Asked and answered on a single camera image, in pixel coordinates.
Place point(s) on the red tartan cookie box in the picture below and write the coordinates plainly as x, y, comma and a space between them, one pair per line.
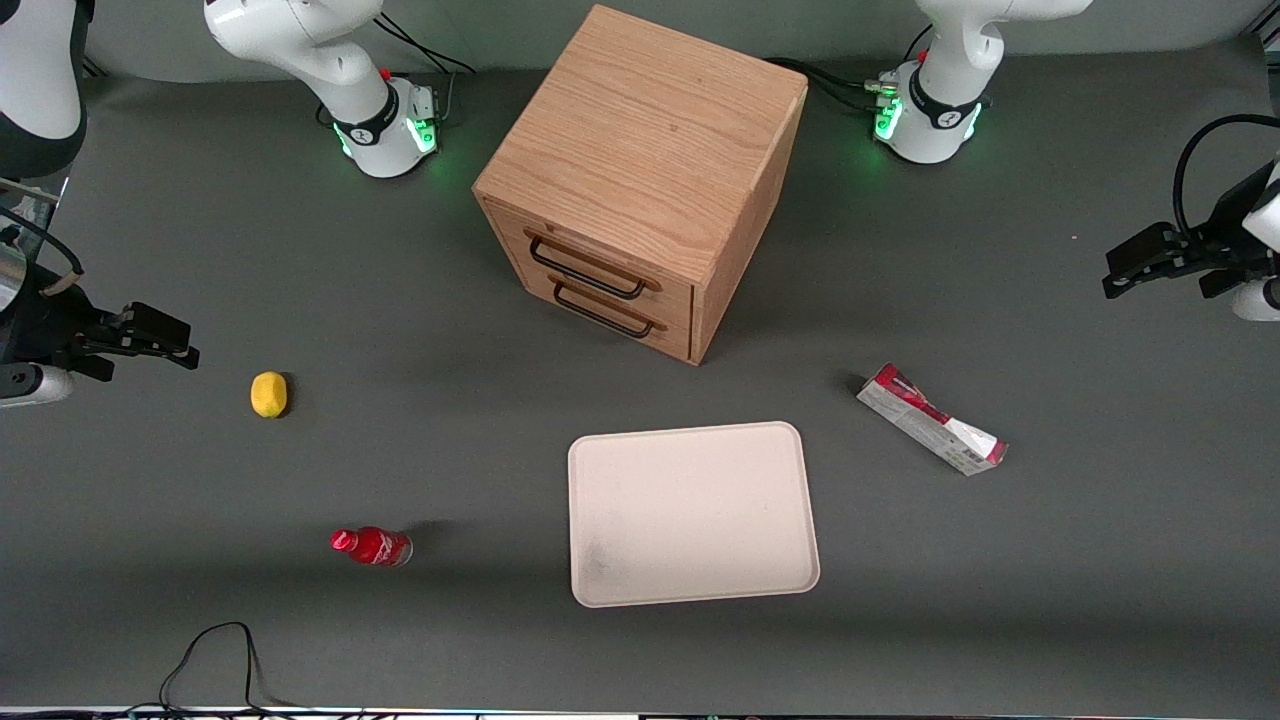
930, 420

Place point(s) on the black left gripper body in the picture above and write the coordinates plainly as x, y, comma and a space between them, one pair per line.
1222, 240

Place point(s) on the beige plastic tray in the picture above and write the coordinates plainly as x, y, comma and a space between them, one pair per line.
690, 515

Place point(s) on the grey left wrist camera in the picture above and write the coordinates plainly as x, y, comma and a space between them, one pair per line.
1258, 300

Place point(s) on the wooden drawer cabinet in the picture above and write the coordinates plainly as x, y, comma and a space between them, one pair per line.
640, 130

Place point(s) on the yellow lemon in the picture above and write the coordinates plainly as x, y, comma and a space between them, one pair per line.
268, 394

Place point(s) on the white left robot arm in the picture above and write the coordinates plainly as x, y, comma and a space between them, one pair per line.
950, 60

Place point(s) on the red soda bottle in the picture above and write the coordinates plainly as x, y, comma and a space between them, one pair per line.
375, 547

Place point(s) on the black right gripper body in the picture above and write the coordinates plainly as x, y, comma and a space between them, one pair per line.
42, 325

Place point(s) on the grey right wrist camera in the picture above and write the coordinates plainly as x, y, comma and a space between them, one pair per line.
30, 385

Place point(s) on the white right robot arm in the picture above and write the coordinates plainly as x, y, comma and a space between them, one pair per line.
300, 40

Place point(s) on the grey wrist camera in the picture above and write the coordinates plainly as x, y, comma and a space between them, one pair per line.
30, 385
1258, 300

